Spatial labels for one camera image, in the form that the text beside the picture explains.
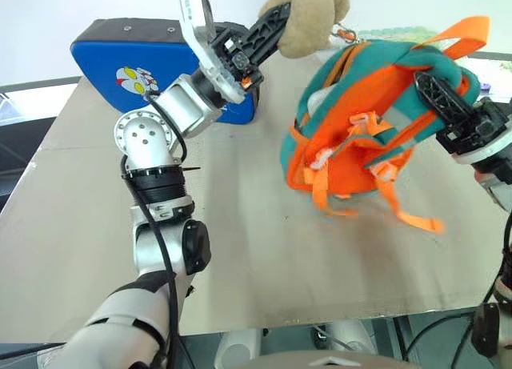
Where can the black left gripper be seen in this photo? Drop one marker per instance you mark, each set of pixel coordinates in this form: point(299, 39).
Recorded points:
point(236, 57)

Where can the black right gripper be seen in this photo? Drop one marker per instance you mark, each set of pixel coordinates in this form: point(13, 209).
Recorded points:
point(480, 131)

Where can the beige plush toy with clasp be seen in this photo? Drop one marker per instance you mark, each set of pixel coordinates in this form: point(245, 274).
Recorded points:
point(308, 21)

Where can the orange and teal backpack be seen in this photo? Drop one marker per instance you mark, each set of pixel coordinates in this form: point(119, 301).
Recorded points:
point(332, 145)

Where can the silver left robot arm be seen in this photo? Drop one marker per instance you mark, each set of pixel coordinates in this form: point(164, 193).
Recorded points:
point(144, 137)

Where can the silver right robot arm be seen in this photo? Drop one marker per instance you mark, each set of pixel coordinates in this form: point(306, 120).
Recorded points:
point(500, 185)

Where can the black box under table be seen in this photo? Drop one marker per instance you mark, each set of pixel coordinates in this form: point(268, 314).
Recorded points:
point(486, 329)

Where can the green patterned mat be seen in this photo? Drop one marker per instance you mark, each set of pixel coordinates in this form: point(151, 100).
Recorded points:
point(400, 33)

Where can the blue cartoon print bag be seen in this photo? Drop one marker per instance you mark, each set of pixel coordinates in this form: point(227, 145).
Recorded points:
point(104, 53)

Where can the white rounded robot shell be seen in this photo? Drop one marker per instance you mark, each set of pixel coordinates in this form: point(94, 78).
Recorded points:
point(240, 349)
point(350, 335)

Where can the grey rounded robot torso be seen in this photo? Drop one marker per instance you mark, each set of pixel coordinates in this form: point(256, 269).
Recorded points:
point(328, 363)

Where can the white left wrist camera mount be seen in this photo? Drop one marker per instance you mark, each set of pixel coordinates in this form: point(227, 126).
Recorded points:
point(212, 70)

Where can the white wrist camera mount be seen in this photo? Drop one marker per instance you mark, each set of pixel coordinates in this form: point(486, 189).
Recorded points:
point(474, 157)
point(212, 70)

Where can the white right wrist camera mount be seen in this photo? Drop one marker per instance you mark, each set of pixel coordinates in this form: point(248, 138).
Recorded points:
point(474, 157)

